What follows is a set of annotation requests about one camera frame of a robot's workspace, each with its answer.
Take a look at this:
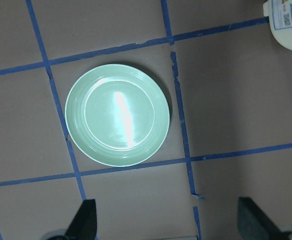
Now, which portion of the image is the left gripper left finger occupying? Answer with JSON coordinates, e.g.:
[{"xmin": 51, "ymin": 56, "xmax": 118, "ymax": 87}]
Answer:
[{"xmin": 65, "ymin": 199, "xmax": 97, "ymax": 240}]

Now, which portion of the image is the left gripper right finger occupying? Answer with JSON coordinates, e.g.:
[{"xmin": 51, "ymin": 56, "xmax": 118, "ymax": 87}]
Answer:
[{"xmin": 237, "ymin": 197, "xmax": 281, "ymax": 240}]

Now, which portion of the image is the white rice cooker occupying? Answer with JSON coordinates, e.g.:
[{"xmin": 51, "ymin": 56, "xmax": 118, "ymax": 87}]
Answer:
[{"xmin": 263, "ymin": 0, "xmax": 292, "ymax": 50}]

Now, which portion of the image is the green plate near left arm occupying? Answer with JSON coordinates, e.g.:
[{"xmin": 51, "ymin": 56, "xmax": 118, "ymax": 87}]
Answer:
[{"xmin": 64, "ymin": 64, "xmax": 170, "ymax": 167}]

